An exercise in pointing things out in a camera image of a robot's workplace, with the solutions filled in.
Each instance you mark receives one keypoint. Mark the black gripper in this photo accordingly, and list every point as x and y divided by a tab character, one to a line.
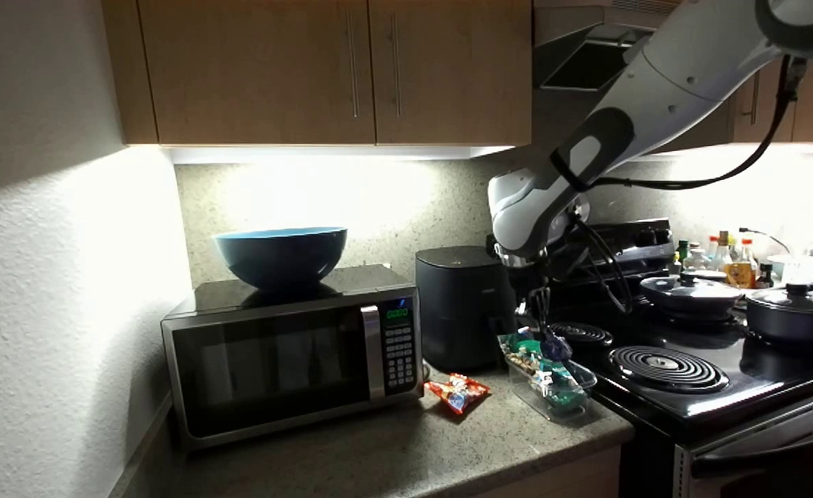
545	291

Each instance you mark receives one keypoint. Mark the green pistachio packet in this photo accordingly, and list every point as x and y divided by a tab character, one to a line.
562	388

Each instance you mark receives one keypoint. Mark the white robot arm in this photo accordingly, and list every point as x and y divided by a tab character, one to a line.
664	85

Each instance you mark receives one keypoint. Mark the clear plastic lunchbox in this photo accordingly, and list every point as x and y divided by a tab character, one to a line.
588	378

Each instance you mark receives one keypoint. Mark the black air fryer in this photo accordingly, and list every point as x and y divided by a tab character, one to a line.
464	307

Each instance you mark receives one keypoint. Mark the red snack packet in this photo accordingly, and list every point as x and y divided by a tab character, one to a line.
458	395

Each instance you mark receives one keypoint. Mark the large black coil burner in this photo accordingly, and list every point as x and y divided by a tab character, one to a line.
664	369

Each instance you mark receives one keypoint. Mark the black pan with lid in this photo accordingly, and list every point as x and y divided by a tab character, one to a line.
693	291

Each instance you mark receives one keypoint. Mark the amber sauce bottle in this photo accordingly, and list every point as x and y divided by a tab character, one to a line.
741	268

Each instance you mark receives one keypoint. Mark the black electric stove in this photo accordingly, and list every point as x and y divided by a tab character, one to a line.
757	388

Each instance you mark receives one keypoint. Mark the black cooking pot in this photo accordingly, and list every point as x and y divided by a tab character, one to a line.
795	323

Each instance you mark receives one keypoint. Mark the white container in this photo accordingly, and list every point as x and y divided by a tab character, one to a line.
798	269

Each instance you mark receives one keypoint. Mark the range hood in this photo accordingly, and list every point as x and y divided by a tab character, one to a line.
589	64

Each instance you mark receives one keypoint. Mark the blue bowl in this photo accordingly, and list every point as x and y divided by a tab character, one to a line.
284	259

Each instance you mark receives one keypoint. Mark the black and silver microwave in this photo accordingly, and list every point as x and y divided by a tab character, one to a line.
269	369

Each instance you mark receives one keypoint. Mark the under-cabinet light strip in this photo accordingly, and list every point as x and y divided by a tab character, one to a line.
332	153

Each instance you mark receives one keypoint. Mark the narrow wooden cabinet door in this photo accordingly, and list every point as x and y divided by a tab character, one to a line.
450	71

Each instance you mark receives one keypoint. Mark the wide wooden cabinet door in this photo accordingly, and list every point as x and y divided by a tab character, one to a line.
251	71

